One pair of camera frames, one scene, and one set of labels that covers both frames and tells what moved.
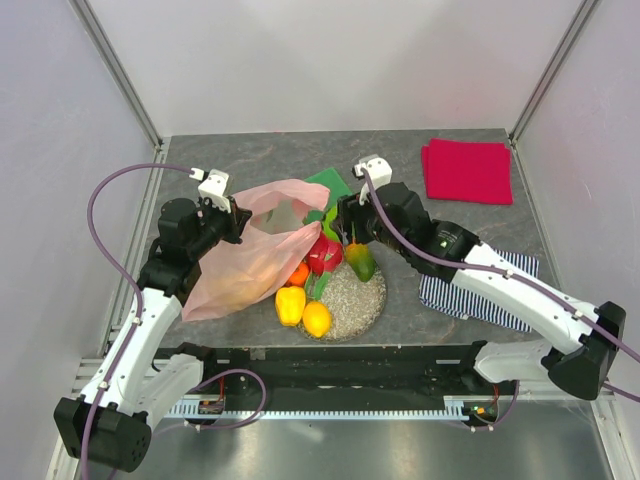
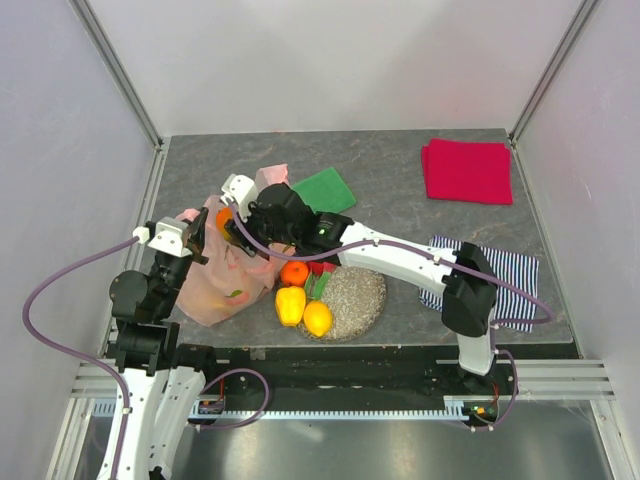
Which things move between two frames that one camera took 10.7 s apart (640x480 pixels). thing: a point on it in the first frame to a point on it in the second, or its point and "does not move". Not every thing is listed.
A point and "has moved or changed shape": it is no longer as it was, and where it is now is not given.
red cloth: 468,171 does not move
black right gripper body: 366,226 to 258,226
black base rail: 441,369 does not move
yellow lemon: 316,318 does not move
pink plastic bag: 273,244 has moved or changed shape
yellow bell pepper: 290,302 does not move
